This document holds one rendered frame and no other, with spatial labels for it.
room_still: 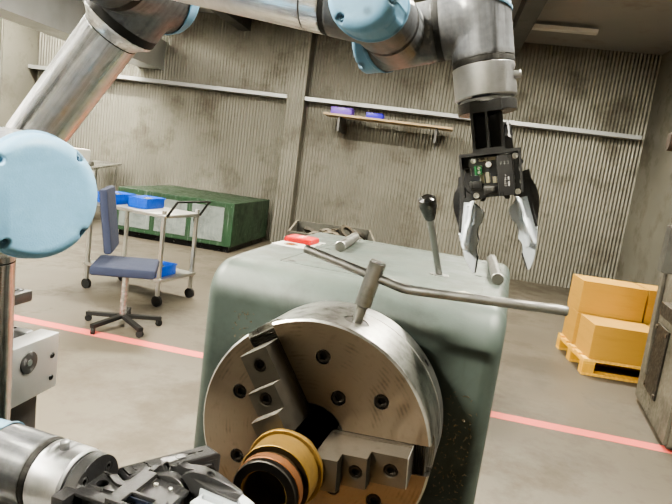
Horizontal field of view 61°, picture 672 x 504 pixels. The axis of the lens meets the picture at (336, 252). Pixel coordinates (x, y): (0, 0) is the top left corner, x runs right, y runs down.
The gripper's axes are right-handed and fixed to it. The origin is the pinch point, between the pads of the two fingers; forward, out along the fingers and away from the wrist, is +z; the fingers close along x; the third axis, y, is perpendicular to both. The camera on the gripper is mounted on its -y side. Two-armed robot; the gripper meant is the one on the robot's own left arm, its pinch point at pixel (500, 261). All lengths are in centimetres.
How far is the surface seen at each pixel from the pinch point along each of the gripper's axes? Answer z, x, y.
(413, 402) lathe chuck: 15.4, -11.2, 9.8
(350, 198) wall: -20, -258, -837
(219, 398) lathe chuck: 15.0, -37.7, 9.8
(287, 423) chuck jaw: 15.5, -25.0, 16.7
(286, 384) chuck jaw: 12.0, -26.2, 12.9
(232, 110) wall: -187, -441, -813
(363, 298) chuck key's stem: 2.9, -17.1, 6.4
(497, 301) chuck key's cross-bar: 4.2, -0.5, 5.9
